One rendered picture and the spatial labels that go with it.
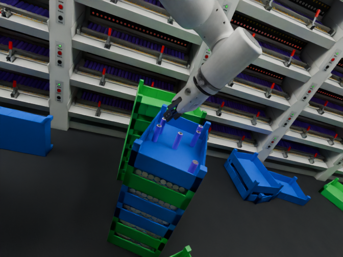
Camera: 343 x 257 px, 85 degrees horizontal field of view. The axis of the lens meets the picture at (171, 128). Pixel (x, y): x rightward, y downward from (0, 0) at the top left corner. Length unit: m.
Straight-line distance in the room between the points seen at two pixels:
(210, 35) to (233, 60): 0.12
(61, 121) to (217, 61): 1.01
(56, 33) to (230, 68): 0.85
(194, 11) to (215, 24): 0.14
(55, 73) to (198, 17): 0.88
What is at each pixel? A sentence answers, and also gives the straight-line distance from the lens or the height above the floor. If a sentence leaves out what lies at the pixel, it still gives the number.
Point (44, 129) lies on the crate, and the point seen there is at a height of 0.17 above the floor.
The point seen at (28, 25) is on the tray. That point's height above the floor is 0.54.
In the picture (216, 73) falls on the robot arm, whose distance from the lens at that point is 0.50.
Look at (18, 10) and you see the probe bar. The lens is 1.21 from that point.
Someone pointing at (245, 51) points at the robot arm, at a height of 0.76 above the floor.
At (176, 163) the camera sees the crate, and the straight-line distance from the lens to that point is 0.59.
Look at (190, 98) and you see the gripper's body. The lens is 0.53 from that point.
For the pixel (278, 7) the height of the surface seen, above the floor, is 0.97.
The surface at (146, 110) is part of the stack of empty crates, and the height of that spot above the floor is 0.43.
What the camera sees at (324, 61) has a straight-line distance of 1.42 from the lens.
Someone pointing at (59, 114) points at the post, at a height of 0.11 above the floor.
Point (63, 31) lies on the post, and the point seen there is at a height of 0.56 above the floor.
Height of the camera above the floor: 0.77
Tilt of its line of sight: 29 degrees down
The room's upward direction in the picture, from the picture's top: 21 degrees clockwise
